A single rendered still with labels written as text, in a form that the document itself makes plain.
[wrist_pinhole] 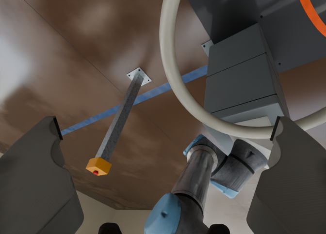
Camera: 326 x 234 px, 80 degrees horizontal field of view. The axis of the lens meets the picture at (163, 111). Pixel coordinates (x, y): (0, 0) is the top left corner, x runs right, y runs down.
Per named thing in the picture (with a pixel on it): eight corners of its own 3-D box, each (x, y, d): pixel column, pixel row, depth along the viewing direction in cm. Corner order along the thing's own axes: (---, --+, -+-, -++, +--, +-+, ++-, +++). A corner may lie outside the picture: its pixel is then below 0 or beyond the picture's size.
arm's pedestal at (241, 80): (283, 63, 165) (311, 150, 110) (225, 84, 193) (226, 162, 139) (263, 11, 139) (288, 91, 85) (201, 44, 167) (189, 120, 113)
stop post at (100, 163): (126, 74, 210) (76, 167, 140) (139, 66, 199) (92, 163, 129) (138, 86, 220) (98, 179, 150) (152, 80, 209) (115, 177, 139)
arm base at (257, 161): (274, 168, 99) (263, 183, 98) (247, 155, 117) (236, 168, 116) (255, 145, 93) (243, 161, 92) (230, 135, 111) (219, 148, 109)
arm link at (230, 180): (246, 174, 110) (226, 198, 107) (221, 153, 113) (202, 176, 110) (258, 177, 95) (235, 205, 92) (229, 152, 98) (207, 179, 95)
